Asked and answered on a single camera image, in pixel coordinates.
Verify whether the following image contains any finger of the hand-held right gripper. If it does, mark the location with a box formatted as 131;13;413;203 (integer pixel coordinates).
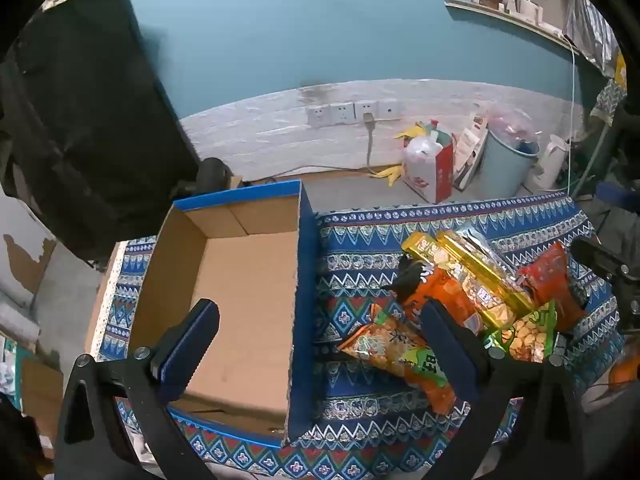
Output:
570;236;633;281

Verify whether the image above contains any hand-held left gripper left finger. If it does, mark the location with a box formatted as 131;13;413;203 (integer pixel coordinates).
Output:
55;297;221;480

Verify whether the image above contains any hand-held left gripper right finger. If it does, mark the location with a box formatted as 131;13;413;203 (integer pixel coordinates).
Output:
415;297;586;480

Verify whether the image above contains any orange chip bag black corner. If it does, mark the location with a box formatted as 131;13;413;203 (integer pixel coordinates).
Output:
392;257;483;336

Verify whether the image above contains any red snack packet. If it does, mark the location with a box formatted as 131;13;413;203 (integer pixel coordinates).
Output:
517;241;588;333

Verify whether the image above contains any orange and green snack packet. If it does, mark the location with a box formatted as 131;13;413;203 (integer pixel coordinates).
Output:
337;305;458;416

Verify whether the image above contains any cardboard box with blue rim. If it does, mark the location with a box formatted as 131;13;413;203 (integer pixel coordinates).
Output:
127;180;318;448

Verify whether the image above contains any long gold cracker packet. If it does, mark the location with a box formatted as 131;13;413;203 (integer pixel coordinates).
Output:
437;227;536;328

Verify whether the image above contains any green pea snack packet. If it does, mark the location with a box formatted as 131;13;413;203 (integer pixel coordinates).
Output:
482;300;558;363

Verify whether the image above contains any small gold snack packet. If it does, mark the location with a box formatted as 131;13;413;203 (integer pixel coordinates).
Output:
401;232;451;266

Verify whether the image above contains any white electric kettle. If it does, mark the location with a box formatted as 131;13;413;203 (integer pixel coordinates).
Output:
530;135;571;191

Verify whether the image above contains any blue patterned tablecloth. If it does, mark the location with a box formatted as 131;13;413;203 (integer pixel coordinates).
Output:
92;192;626;478

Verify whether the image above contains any light blue waste bin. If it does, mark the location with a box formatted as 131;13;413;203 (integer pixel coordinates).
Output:
477;115;541;198

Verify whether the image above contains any brown cardboard box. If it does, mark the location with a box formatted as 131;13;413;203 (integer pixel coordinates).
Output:
20;355;66;441

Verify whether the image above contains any patterned hanging cloth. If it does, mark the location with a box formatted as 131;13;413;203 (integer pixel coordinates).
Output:
590;77;628;126

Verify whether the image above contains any white carton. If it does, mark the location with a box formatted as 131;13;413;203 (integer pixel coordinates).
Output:
452;116;490;191

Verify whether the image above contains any black roller wheel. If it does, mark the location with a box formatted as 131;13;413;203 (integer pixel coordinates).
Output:
172;157;236;198

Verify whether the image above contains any banana peel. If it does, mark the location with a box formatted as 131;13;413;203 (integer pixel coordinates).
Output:
370;165;405;187

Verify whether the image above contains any white plastic roll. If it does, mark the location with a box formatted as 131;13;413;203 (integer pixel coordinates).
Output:
0;290;41;346

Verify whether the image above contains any large black fabric bag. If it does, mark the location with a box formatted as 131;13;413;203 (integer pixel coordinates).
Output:
0;0;201;261

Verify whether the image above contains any white hanging cable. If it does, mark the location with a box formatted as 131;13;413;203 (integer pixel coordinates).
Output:
565;35;578;193

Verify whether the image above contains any grey plug with cable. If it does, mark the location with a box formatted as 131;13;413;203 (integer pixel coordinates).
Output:
250;112;401;183

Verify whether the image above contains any wall shelf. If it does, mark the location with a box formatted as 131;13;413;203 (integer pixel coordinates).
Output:
444;0;581;56

